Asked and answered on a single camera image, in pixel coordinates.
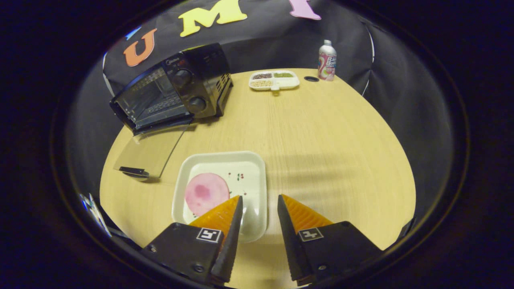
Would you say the black backdrop cloth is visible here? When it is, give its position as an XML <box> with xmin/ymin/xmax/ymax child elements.
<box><xmin>64</xmin><ymin>0</ymin><xmax>456</xmax><ymax>225</ymax></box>

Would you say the white square plate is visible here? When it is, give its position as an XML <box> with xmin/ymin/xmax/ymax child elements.
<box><xmin>172</xmin><ymin>151</ymin><xmax>268</xmax><ymax>243</ymax></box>

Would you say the black electric oven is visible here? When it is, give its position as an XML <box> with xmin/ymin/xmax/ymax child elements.
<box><xmin>109</xmin><ymin>43</ymin><xmax>234</xmax><ymax>180</ymax></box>

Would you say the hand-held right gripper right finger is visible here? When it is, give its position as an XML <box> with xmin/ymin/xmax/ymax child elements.
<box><xmin>277</xmin><ymin>194</ymin><xmax>383</xmax><ymax>286</ymax></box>

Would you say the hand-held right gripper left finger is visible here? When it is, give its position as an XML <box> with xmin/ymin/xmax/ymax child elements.
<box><xmin>141</xmin><ymin>195</ymin><xmax>244</xmax><ymax>286</ymax></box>

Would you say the silver pink drink bottle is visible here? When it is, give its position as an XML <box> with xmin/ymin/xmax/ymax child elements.
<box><xmin>318</xmin><ymin>39</ymin><xmax>337</xmax><ymax>82</ymax></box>

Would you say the white divided snack tray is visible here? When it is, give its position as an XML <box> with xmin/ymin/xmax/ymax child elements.
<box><xmin>249</xmin><ymin>70</ymin><xmax>300</xmax><ymax>92</ymax></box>

